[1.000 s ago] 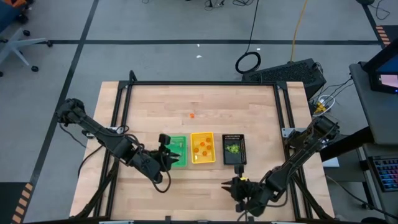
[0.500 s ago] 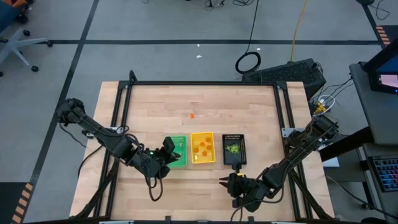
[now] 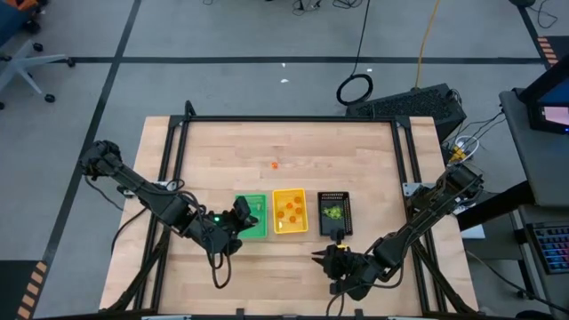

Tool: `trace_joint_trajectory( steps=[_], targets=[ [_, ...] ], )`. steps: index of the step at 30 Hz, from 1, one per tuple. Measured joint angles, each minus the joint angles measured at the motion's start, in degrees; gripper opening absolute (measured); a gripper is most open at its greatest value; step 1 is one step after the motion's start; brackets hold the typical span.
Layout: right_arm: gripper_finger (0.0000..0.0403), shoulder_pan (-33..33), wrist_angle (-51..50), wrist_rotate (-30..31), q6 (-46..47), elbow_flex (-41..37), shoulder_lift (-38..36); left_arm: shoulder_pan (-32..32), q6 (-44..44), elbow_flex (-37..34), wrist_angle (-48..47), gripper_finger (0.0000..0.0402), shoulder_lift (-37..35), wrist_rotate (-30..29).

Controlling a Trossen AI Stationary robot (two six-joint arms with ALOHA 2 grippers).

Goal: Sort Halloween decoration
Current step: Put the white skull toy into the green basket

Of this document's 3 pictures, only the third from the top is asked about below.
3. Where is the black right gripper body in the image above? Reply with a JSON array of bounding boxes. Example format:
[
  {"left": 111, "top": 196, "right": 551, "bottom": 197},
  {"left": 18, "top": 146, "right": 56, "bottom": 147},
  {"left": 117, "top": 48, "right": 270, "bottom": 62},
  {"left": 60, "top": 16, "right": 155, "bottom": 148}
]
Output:
[{"left": 326, "top": 244, "right": 386, "bottom": 301}]

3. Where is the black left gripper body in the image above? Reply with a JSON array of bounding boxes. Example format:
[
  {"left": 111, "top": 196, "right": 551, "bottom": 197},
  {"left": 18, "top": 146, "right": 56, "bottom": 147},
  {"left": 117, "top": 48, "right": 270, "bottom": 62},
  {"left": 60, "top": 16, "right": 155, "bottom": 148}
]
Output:
[{"left": 184, "top": 207, "right": 244, "bottom": 257}]

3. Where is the green plastic basket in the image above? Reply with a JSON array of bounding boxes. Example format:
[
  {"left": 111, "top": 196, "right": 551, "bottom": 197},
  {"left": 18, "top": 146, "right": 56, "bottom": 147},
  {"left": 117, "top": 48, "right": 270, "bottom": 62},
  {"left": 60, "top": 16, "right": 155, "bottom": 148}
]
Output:
[{"left": 233, "top": 193, "right": 268, "bottom": 240}]

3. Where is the black plastic basket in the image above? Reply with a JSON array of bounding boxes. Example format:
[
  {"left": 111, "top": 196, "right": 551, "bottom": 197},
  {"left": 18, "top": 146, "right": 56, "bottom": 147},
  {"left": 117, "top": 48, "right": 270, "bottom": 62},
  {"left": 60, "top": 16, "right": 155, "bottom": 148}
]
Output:
[{"left": 317, "top": 191, "right": 354, "bottom": 237}]

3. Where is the yellow plastic basket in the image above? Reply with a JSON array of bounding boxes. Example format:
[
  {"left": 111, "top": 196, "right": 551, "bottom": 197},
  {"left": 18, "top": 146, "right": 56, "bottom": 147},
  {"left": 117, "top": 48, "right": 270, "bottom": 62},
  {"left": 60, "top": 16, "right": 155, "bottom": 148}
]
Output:
[{"left": 271, "top": 188, "right": 309, "bottom": 236}]

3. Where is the white paper sheet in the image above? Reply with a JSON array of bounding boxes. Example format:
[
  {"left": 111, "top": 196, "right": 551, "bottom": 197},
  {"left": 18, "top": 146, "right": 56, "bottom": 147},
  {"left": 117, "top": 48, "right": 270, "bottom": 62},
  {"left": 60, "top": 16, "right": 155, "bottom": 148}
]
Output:
[{"left": 452, "top": 197, "right": 486, "bottom": 240}]

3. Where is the black metal beam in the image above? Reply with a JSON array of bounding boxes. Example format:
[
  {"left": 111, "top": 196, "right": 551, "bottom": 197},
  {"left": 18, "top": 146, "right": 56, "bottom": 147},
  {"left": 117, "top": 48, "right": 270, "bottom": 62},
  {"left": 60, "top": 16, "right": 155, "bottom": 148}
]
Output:
[{"left": 456, "top": 181, "right": 537, "bottom": 232}]

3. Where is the backlit black keyboard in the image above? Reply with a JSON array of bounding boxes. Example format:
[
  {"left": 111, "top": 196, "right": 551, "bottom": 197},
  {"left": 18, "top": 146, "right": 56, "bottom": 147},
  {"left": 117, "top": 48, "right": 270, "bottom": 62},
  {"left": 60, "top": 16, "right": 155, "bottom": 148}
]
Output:
[{"left": 527, "top": 220, "right": 569, "bottom": 276}]

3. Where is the grey desk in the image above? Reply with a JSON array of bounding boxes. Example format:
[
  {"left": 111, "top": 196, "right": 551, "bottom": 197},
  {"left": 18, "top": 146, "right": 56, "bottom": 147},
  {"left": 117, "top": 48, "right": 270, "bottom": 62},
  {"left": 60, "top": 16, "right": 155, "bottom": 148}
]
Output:
[{"left": 499, "top": 87, "right": 569, "bottom": 320}]

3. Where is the black computer monitor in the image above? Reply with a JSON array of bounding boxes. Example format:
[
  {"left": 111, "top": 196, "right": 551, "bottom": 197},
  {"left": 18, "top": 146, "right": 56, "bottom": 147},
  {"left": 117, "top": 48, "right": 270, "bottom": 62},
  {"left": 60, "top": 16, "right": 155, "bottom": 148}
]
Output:
[{"left": 518, "top": 55, "right": 569, "bottom": 135}]

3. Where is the blue office chair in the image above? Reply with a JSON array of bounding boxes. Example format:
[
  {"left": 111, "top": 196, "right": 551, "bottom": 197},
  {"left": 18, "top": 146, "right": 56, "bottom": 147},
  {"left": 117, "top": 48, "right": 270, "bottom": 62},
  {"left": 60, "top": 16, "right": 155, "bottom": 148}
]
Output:
[{"left": 0, "top": 0, "right": 76, "bottom": 111}]

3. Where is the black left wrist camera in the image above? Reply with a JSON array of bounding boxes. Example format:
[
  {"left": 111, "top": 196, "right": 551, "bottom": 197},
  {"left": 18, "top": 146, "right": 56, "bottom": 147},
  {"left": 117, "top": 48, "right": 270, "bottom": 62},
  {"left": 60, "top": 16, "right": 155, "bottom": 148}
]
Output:
[{"left": 233, "top": 195, "right": 253, "bottom": 221}]

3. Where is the black power cable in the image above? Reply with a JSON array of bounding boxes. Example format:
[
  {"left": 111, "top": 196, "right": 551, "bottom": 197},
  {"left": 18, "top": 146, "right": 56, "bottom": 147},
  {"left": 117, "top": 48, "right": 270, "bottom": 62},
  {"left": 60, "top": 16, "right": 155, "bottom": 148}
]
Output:
[{"left": 109, "top": 206, "right": 150, "bottom": 257}]

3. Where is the black metal table frame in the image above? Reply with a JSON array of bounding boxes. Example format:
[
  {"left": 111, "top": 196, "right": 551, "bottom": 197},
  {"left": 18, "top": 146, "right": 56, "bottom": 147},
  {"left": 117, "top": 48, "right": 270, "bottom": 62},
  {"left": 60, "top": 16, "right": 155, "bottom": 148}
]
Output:
[{"left": 100, "top": 100, "right": 480, "bottom": 315}]

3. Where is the black hanging cable with coil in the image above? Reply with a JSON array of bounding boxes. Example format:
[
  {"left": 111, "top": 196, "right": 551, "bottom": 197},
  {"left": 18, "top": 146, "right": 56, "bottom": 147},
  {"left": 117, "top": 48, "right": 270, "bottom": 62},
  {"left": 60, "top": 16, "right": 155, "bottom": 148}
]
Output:
[{"left": 335, "top": 0, "right": 374, "bottom": 107}]

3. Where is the black cable tangle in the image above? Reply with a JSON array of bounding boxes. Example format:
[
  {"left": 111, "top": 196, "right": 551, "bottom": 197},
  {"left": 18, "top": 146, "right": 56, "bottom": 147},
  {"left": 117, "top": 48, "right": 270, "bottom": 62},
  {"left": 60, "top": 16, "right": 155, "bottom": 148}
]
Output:
[{"left": 291, "top": 0, "right": 357, "bottom": 11}]

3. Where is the yellow hanging cable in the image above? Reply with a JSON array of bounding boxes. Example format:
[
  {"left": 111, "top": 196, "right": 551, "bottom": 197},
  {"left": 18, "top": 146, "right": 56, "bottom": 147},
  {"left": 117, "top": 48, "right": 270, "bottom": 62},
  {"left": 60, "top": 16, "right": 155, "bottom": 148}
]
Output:
[{"left": 413, "top": 0, "right": 442, "bottom": 89}]

